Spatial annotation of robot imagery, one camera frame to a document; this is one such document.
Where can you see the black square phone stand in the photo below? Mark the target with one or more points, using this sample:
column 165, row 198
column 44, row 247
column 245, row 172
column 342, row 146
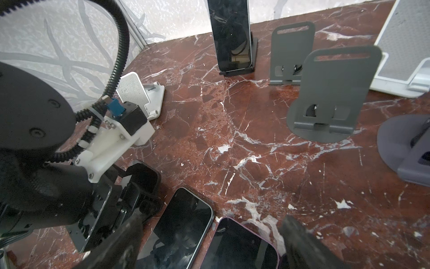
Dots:
column 403, row 143

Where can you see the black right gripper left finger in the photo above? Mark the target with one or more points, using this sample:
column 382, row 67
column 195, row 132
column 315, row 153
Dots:
column 120, row 250

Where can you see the black phone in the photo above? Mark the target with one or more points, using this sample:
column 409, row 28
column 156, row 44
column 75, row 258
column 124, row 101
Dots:
column 175, row 240
column 236, row 247
column 230, row 24

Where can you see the grey round-base phone stand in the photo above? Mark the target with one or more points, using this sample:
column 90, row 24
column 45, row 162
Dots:
column 334, row 85

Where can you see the black round-base phone stand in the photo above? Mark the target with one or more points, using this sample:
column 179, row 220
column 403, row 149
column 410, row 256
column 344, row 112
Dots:
column 290, row 45

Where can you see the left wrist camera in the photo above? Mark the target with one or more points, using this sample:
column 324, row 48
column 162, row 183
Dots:
column 126, row 127

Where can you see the white left phone stand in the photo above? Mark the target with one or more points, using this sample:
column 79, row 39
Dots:
column 148, row 97

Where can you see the white phone stand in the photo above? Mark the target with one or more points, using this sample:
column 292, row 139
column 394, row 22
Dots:
column 405, row 42
column 148, row 97

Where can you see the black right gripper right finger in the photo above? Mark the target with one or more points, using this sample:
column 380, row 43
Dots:
column 304, row 250

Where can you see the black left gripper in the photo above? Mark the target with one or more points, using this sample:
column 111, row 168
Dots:
column 37, row 192

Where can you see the black rear phone stand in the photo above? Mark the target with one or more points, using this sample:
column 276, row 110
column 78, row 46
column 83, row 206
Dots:
column 241, row 63

